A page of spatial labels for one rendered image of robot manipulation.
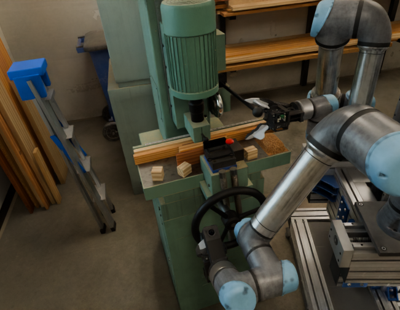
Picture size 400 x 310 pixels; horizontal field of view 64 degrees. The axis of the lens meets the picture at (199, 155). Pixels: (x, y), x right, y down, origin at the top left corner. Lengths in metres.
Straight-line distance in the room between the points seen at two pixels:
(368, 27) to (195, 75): 0.56
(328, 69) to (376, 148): 0.70
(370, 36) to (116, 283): 1.75
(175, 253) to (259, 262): 0.69
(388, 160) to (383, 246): 0.55
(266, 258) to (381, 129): 0.40
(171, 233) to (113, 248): 0.92
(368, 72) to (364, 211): 0.47
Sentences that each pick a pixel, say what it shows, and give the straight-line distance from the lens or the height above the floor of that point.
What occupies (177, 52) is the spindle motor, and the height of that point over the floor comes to 1.33.
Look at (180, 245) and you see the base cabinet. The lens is 1.43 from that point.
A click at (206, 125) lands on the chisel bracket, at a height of 1.03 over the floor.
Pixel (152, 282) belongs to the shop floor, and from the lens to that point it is 2.02.
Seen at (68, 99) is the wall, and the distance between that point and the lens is 3.75.
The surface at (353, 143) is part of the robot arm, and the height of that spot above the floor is 1.29.
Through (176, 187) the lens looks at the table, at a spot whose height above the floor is 0.87.
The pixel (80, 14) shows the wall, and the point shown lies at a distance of 3.47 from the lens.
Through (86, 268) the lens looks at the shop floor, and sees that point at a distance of 2.20.
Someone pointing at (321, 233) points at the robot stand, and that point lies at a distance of 1.97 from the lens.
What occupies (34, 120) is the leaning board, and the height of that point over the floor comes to 0.61.
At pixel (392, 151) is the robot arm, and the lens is 0.65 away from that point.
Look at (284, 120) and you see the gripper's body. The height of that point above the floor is 1.09.
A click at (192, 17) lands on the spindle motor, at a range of 1.05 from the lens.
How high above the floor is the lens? 1.65
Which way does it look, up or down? 35 degrees down
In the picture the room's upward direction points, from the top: 5 degrees counter-clockwise
